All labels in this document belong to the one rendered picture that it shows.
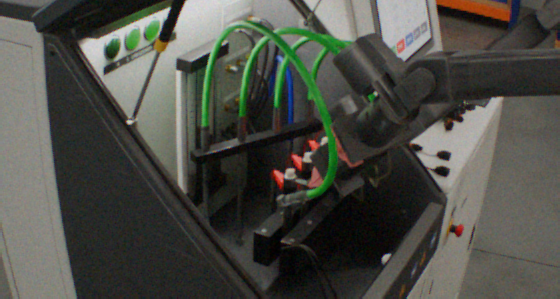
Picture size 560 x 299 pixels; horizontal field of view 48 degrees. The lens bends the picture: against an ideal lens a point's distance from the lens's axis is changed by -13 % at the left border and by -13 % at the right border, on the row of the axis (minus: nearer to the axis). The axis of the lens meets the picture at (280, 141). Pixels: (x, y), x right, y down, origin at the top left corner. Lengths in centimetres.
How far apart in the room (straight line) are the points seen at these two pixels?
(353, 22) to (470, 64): 85
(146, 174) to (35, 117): 28
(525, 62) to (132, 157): 64
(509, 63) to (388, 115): 18
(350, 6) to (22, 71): 80
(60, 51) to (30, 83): 12
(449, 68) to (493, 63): 6
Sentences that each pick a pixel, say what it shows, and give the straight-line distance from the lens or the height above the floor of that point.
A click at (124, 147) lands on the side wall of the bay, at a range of 113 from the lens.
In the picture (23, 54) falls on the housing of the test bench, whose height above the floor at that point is 140.
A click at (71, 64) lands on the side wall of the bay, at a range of 115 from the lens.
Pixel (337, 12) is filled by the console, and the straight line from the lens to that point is 164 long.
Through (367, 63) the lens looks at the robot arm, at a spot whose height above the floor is 149.
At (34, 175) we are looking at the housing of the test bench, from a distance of 137.
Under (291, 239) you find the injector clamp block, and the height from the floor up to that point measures 98.
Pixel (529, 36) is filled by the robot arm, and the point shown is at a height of 147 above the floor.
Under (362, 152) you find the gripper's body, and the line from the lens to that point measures 97.
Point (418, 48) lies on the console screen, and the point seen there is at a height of 114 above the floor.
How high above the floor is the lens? 181
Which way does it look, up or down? 28 degrees down
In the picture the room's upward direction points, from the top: 3 degrees clockwise
